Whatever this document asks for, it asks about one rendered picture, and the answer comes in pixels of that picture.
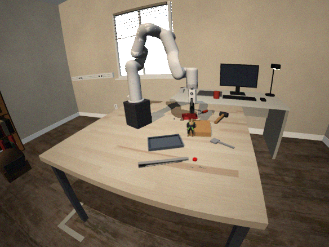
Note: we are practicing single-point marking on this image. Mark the black rubber mallet with wooden handle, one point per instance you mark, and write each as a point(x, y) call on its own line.
point(221, 114)

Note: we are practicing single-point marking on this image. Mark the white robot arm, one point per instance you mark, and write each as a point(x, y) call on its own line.
point(140, 53)

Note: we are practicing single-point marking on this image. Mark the grey flat bar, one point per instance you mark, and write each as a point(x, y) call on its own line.
point(166, 161)

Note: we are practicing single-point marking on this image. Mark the tan wooden board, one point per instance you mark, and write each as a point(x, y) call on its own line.
point(202, 128)

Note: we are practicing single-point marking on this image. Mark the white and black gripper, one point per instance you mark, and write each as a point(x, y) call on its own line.
point(192, 99)

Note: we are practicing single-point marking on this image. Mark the red rectangular tray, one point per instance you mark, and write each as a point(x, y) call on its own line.
point(189, 116)

